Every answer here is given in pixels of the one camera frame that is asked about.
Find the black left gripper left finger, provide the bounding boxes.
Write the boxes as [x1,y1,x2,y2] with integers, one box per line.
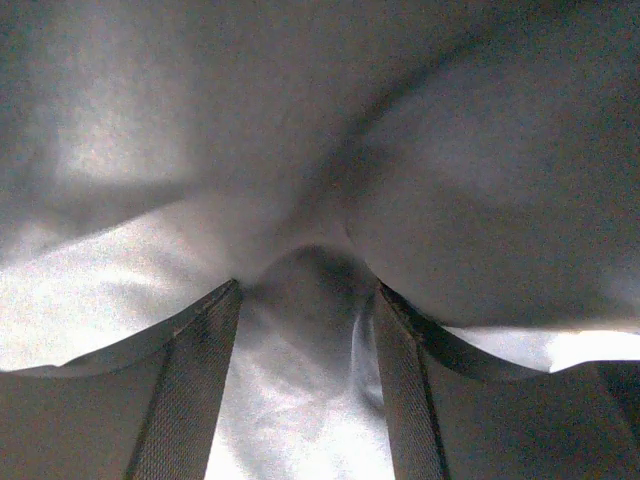
[1,281,242,479]

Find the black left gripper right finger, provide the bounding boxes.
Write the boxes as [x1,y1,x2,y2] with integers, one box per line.
[373,285,639,479]

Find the dark navy shorts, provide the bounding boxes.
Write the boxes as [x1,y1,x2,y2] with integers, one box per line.
[1,1,639,479]

